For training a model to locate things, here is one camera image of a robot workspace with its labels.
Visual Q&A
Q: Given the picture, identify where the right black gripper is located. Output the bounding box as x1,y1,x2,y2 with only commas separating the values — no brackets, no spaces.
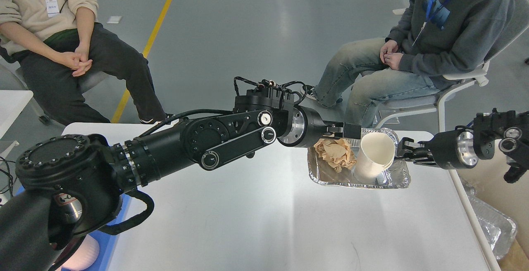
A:
397,130,479,169

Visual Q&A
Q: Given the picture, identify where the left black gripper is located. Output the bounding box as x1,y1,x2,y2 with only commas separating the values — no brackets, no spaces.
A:
277,107,362,147

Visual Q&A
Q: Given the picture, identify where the brown paper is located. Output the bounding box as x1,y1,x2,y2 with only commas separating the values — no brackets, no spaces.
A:
313,138,357,173

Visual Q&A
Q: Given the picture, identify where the aluminium foil tray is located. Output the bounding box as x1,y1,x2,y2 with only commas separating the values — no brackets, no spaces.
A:
308,139,411,189

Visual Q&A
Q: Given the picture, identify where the white paper cup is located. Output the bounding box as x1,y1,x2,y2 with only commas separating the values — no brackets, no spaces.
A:
352,132,396,184

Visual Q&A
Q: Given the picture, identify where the pink mug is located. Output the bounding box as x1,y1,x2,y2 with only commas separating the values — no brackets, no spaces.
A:
58,235,100,271

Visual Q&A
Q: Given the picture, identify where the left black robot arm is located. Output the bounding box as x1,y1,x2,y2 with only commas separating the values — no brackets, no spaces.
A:
0,80,362,271

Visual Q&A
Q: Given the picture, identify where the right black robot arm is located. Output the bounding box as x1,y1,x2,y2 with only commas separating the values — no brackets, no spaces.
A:
395,109,529,184

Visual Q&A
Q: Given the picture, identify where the white plastic bin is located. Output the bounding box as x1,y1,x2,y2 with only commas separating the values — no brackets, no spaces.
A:
448,140,529,271

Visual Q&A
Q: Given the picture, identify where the foil tray in bin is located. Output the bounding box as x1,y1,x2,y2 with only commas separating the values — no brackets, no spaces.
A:
460,178,517,260

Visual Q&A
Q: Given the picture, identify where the person in grey hoodie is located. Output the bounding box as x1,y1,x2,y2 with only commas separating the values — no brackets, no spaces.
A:
301,0,514,128

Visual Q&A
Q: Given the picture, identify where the grey white office chair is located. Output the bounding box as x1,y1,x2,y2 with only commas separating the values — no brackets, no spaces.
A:
373,0,529,132

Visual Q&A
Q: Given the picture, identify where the white paper on floor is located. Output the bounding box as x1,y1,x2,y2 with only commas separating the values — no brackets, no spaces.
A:
107,15,123,24

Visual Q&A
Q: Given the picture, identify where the blue plastic tray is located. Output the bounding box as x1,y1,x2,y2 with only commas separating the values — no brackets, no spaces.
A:
8,195,132,271

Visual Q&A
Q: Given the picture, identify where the person in beige hoodie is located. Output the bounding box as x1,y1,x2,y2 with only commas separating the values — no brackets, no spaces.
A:
0,0,170,126

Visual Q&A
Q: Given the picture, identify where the white side table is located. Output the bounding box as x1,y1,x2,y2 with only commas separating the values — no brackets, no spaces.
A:
0,90,33,138

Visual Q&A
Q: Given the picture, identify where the black cable bundle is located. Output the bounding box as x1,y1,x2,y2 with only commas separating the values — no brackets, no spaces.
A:
0,155,17,207

